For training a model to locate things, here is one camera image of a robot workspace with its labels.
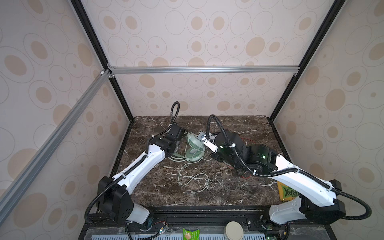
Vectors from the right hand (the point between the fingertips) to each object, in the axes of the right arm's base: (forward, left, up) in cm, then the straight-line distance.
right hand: (213, 139), depth 63 cm
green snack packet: (-30, +11, -32) cm, 46 cm away
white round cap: (-29, -9, -29) cm, 42 cm away
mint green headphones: (+9, +9, -21) cm, 24 cm away
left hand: (+11, +21, -14) cm, 28 cm away
